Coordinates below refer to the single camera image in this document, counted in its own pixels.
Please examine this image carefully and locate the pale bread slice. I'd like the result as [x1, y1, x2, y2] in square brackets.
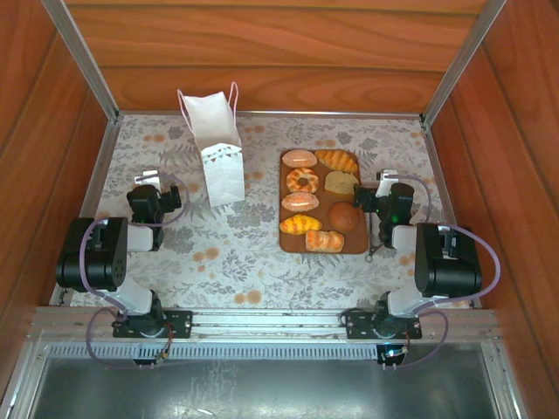
[323, 170, 360, 196]

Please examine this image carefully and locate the golden croissant bread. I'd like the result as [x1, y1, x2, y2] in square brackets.
[314, 149, 360, 174]

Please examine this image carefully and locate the white paper bag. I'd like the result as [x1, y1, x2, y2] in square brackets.
[176, 80, 245, 209]

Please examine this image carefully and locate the glazed ring doughnut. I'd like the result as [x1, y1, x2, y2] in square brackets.
[286, 168, 321, 194]

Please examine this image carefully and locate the sesame-topped oval bun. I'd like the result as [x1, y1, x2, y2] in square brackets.
[281, 191, 320, 214]
[282, 148, 318, 168]

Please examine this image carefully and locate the orange twisted bread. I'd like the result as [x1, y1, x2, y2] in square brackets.
[304, 229, 346, 253]

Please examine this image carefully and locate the yellow orange striped bread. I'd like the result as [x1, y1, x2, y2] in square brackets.
[279, 213, 323, 236]

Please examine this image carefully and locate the round brown bun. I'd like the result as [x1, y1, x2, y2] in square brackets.
[328, 201, 362, 232]

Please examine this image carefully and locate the brown serving tray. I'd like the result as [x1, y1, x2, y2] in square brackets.
[278, 148, 370, 255]

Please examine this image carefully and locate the floral tablecloth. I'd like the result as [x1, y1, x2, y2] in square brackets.
[54, 113, 475, 309]

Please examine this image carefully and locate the aluminium mounting beam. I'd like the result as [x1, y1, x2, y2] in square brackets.
[26, 305, 502, 347]

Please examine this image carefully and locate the grey metal panel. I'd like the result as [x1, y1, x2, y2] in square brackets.
[25, 357, 503, 419]

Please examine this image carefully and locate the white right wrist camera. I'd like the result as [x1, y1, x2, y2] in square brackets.
[376, 169, 401, 196]

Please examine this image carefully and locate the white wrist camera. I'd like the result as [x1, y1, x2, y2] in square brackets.
[134, 169, 161, 187]
[376, 169, 401, 196]

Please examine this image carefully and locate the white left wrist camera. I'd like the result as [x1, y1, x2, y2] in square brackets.
[134, 169, 161, 187]

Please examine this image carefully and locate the aluminium table edge rail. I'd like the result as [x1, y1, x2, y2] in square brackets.
[48, 120, 122, 307]
[420, 121, 484, 309]

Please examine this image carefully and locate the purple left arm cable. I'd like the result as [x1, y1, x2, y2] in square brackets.
[79, 172, 191, 370]

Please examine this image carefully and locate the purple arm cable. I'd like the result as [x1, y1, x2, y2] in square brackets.
[79, 172, 191, 370]
[383, 173, 502, 371]

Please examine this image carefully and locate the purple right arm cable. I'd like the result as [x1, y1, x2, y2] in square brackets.
[383, 173, 502, 371]

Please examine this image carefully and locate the red black power wire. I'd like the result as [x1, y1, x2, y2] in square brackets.
[155, 320, 176, 363]
[378, 322, 414, 364]

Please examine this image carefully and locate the aluminium frame post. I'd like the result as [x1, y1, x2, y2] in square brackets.
[41, 0, 121, 126]
[421, 0, 510, 127]

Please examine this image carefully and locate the grey slotted cable duct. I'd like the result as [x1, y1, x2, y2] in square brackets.
[43, 342, 382, 361]

